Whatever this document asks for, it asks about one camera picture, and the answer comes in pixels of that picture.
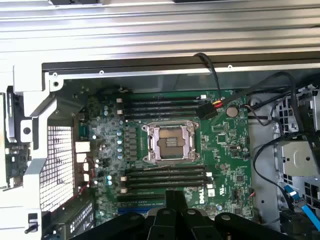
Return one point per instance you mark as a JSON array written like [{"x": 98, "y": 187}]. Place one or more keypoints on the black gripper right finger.
[{"x": 195, "y": 225}]

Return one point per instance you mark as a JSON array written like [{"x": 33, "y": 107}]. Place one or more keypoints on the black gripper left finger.
[{"x": 160, "y": 225}]

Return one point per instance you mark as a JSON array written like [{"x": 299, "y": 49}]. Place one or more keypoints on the RAM slot black clips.
[
  {"x": 162, "y": 115},
  {"x": 165, "y": 171},
  {"x": 165, "y": 182},
  {"x": 162, "y": 104}
]

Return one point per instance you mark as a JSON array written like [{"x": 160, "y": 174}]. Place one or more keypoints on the long black expansion slot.
[{"x": 140, "y": 198}]

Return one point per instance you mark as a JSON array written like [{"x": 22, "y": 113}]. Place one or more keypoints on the blue expansion slot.
[{"x": 130, "y": 210}]

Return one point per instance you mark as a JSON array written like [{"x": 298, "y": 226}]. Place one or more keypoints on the green Dell motherboard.
[{"x": 225, "y": 155}]

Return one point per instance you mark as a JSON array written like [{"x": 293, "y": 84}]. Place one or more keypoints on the silver CPU socket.
[{"x": 172, "y": 142}]

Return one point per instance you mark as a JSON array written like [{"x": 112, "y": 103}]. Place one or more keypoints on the grey metal PC case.
[{"x": 260, "y": 150}]

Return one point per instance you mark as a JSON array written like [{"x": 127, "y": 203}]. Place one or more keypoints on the black four pin plug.
[{"x": 206, "y": 112}]

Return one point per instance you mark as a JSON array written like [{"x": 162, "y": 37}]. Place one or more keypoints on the silver coin cell battery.
[{"x": 232, "y": 112}]

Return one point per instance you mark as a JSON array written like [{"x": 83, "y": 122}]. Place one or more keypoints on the black case lock latch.
[{"x": 32, "y": 220}]

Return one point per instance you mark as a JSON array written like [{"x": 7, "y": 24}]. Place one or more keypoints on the grey metal disk bay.
[{"x": 285, "y": 112}]

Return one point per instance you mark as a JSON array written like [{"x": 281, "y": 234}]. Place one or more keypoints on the silver metal drive bracket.
[{"x": 300, "y": 157}]

